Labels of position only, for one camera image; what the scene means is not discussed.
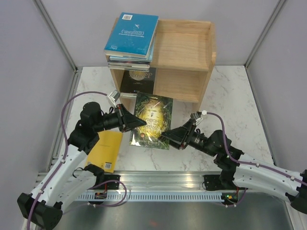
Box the aluminium front rail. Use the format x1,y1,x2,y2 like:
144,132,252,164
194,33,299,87
35,170,295,192

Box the black Moon and Sixpence book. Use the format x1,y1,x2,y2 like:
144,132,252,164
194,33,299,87
120,68,156,94

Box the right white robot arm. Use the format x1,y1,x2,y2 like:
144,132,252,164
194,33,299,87
160,119,307,214

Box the slotted grey cable duct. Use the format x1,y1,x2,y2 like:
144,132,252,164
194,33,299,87
76,191,237,202

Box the navy blue hardcover book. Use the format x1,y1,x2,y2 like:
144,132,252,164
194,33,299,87
108,66,149,72

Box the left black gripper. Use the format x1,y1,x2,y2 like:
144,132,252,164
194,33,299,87
93,103,146,132

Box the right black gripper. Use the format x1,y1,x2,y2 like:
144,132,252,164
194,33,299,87
160,118,216,157

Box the blue Jules Verne book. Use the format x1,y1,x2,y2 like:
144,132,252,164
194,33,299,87
104,12,159,59

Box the white Great Gatsby book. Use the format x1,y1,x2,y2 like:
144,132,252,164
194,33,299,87
120,92,137,98

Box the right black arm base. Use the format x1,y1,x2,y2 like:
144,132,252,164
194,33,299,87
202,173,248,191

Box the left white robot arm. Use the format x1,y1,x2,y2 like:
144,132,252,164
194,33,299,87
17,102,147,230

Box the yellow paperback book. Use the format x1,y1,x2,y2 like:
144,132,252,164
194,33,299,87
85,130,123,173

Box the green forest cover book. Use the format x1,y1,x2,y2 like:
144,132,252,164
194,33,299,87
130,92,173,150

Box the dark purple planets book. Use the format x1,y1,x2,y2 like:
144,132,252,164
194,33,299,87
108,60,150,68

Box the wooden two-tier shelf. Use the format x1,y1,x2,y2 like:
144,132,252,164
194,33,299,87
109,17,217,117

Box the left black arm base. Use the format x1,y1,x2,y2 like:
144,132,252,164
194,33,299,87
95,174,120,191

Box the light blue thin book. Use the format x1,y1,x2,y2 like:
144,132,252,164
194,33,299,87
104,40,154,62

